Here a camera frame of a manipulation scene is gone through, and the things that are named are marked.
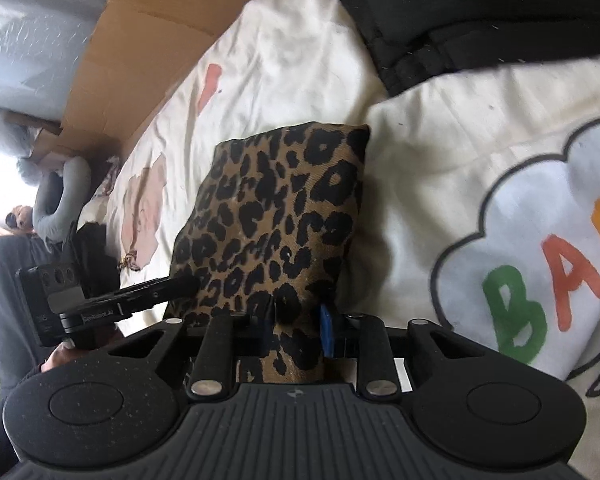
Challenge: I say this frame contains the leopard print skirt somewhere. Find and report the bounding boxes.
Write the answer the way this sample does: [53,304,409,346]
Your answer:
[164,122,370,384]

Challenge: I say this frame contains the person's left hand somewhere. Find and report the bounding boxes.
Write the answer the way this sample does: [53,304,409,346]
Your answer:
[40,326,124,373]

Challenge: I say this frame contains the black garment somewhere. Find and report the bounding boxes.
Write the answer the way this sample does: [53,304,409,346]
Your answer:
[69,222,120,298]

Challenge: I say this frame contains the dark grey pillow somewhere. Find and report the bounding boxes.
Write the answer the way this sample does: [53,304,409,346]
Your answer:
[0,235,57,400]

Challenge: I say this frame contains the small teddy bear toy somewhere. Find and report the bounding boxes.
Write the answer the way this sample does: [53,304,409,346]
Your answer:
[5,205,34,234]

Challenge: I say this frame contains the grey U-shaped neck pillow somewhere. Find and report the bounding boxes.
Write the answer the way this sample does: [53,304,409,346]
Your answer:
[32,156,92,244]

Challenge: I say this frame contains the cream cartoon bear bedsheet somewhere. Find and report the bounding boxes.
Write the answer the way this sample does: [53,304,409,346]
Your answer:
[107,0,600,479]

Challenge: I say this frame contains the brown cardboard sheet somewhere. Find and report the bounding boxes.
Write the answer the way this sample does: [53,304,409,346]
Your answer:
[31,0,250,164]

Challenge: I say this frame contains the black bag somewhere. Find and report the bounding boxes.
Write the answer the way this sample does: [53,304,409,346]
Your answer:
[339,0,600,96]

